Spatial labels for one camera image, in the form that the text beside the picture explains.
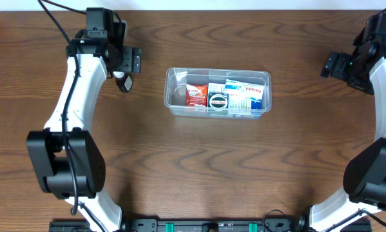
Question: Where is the dark syrup bottle white cap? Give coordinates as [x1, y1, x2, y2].
[113, 72, 133, 93]

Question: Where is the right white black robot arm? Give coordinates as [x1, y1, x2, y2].
[295, 36, 386, 231]

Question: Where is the white Panadol box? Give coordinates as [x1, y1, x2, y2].
[224, 79, 265, 101]

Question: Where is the tall blue medicine box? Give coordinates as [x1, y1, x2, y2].
[207, 82, 263, 119]

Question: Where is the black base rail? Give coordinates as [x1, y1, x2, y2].
[49, 218, 372, 232]

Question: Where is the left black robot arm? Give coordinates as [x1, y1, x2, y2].
[26, 38, 141, 231]

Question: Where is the red Panadol ActiFast box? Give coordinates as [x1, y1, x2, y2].
[186, 84, 208, 107]

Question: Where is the clear plastic container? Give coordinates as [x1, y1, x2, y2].
[164, 68, 271, 119]

